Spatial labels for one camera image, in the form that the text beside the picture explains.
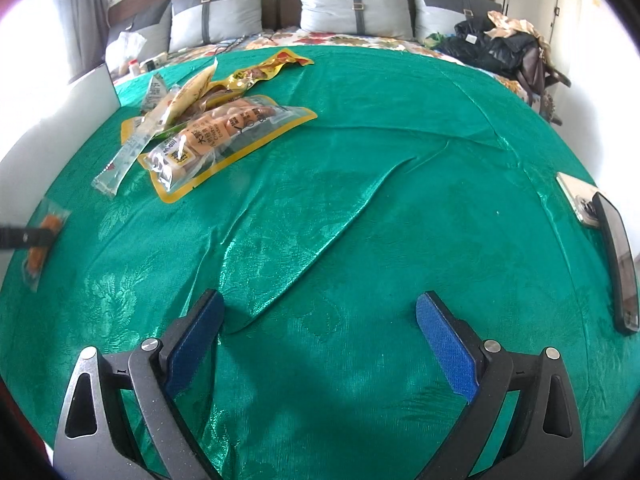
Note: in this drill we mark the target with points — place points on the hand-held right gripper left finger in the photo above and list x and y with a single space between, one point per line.
195 342

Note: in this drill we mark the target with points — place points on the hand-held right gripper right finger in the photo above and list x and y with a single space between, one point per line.
447 350

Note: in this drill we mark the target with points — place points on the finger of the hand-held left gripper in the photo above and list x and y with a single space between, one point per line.
22 238

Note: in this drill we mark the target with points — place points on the small orange snack packet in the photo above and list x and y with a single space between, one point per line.
51 219

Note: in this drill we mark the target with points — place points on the cream bar snack packet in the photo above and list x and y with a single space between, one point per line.
192 92

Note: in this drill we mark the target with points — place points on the brown snack clear packet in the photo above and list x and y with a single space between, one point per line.
215 101

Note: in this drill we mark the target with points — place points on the long clear stick packet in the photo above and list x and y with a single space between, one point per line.
127 155

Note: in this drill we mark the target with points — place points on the white board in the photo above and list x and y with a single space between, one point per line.
65 110

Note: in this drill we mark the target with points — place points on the green bed cover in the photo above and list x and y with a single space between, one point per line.
350 210

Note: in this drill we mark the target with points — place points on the black smartphone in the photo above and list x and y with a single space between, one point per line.
617 265

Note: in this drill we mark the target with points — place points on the small white snack packet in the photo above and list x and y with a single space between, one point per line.
154 91

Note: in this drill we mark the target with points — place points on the gold smartphone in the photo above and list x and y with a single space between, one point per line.
575 195

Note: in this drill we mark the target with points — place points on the small bottles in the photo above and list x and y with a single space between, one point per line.
150 64

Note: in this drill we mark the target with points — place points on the clear sausage snack pack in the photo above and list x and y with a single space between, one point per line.
225 127

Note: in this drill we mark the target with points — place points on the white plastic bag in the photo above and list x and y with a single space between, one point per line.
124 46

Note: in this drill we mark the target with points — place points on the grey curtain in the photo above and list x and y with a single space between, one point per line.
75 10

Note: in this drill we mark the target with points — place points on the dark grey pillow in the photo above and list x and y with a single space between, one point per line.
145 22

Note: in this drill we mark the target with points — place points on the brown bag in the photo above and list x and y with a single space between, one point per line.
532 67

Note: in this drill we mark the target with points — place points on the black bag on sofa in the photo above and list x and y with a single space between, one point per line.
500 51

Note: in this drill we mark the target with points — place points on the beige cloth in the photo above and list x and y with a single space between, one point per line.
515 26

